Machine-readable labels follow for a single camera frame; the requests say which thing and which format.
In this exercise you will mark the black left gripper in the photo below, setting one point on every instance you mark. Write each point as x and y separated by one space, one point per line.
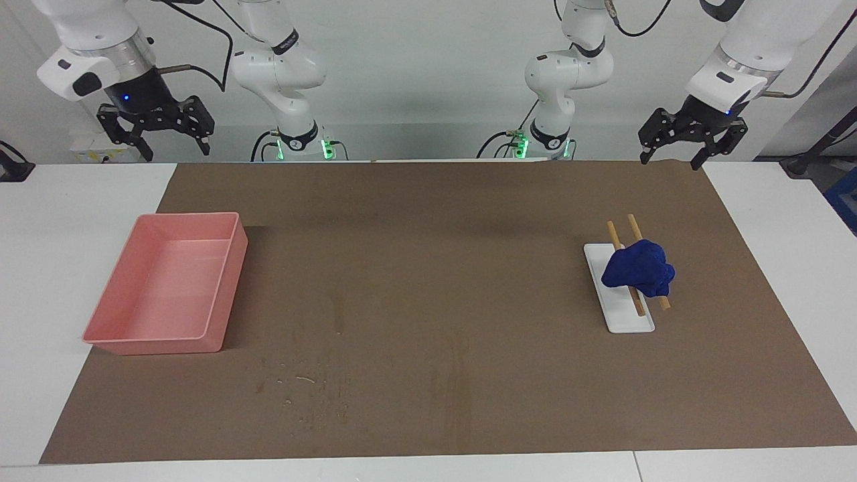
706 120

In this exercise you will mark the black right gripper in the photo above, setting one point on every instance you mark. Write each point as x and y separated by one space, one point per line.
150 107

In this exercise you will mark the dark blue towel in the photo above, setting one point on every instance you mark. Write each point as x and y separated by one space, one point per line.
639 268

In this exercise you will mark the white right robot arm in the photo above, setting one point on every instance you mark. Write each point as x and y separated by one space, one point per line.
281 67

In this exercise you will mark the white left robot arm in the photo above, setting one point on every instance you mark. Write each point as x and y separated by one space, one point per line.
569 73

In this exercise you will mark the white power strip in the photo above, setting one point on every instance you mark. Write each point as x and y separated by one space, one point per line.
87 150

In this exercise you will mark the black stand leg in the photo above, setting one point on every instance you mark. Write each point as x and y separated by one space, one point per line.
800 164

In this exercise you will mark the pink plastic bin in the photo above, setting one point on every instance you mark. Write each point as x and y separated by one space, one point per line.
167 288

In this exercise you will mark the blue crate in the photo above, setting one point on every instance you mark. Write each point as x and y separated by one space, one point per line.
847 201

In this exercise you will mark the white rack with wooden rods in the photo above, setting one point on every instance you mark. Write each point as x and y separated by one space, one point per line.
626 318

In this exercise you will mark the brown table mat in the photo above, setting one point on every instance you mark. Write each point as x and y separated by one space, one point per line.
435 301

